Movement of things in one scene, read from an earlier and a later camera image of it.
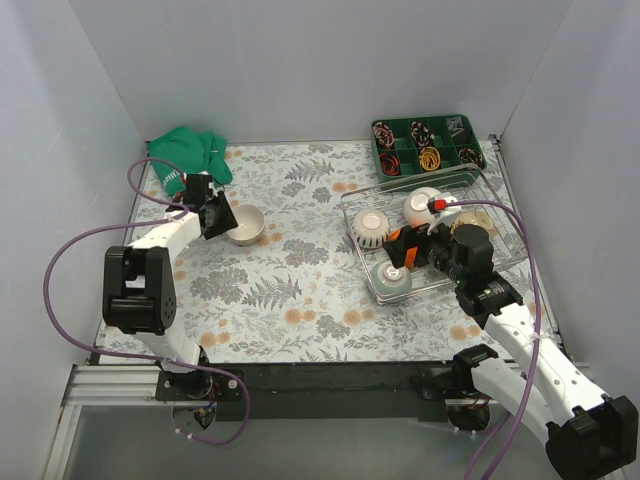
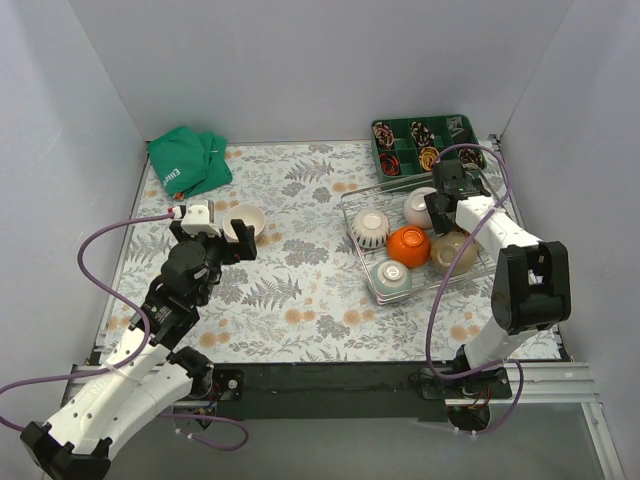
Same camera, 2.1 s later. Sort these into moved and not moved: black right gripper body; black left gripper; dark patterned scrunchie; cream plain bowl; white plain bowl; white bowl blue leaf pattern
Moved: black left gripper; black right gripper body
Not moved: white plain bowl; dark patterned scrunchie; white bowl blue leaf pattern; cream plain bowl
